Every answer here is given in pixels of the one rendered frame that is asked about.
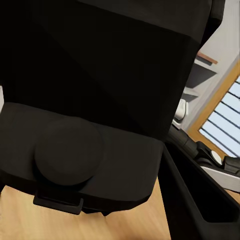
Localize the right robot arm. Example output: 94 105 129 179
167 98 240 194

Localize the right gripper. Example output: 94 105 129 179
167 123 188 148

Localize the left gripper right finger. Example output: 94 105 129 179
157 137 240 240

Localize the digital camera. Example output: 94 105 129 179
0 0 226 217

